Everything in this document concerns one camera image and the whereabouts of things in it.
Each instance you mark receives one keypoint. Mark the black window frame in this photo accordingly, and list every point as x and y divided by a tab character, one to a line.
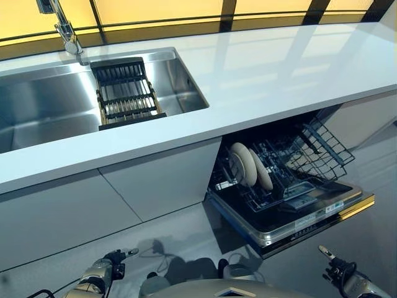
228	15

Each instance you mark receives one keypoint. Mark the black sink drain rack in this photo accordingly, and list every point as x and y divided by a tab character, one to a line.
127	93

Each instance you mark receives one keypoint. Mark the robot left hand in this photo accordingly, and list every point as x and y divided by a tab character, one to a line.
119	256

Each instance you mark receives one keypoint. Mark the dishwasher detergent dispenser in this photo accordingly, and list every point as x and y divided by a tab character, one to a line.
300	195

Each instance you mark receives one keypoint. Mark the chrome kitchen faucet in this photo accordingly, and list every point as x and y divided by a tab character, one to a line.
65	28

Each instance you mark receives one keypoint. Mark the stainless steel sink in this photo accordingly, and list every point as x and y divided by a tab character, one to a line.
46	102

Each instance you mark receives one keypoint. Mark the beige ceramic plate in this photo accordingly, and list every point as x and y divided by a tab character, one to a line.
262	170
243	164

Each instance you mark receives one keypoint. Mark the grey cabinet side panel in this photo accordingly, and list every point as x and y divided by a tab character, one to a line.
359	121

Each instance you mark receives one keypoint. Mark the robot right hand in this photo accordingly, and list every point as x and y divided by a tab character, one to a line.
339	270

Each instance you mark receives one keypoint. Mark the grey robot torso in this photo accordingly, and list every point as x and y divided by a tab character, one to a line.
229	288

